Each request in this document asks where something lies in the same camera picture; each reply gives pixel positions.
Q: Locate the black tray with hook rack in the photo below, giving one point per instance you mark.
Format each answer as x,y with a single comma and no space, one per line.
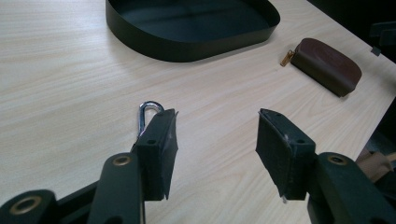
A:
186,46

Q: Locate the silver carabiner clip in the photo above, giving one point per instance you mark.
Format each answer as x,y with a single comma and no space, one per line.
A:
141,119

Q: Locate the brown leather key pouch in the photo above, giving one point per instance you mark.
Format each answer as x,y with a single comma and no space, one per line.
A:
327,63

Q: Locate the tan cardboard piece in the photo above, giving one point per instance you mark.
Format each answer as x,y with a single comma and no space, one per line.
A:
375,165

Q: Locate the grey tape piece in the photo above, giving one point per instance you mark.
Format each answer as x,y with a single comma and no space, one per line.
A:
375,51

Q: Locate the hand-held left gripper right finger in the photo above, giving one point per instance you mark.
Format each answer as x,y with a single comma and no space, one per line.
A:
283,155

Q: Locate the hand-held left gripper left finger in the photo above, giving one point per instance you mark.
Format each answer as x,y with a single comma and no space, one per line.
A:
157,155

